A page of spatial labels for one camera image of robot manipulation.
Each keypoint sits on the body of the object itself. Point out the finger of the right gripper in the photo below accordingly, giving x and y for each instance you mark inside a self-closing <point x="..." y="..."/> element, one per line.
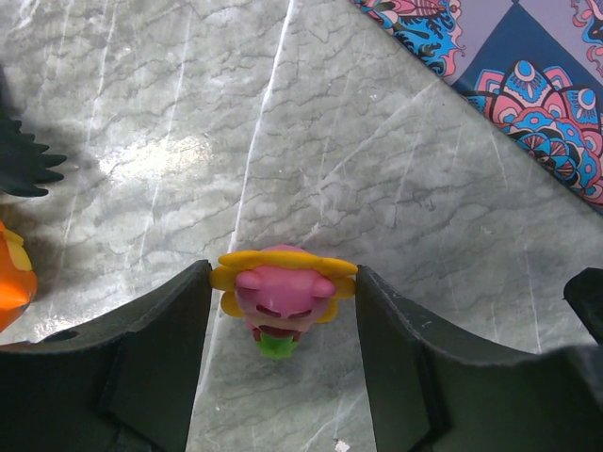
<point x="584" y="294"/>

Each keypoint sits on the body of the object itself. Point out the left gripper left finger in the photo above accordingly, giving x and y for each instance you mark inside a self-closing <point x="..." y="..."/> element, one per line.
<point x="124" y="381"/>

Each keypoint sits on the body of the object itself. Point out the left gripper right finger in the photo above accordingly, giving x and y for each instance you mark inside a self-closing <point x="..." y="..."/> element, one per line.
<point x="433" y="386"/>

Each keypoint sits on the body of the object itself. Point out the pink bear sunflower toy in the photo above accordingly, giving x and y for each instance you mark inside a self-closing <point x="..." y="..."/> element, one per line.
<point x="281" y="292"/>

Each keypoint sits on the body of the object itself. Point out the orange dragon toy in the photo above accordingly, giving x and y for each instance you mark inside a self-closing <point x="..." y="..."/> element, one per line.
<point x="19" y="283"/>

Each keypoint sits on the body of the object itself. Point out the patterned blue placemat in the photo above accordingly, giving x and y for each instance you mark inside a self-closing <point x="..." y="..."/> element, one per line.
<point x="531" y="68"/>

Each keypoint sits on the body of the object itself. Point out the black dragon toy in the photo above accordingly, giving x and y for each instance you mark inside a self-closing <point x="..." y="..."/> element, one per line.
<point x="26" y="166"/>

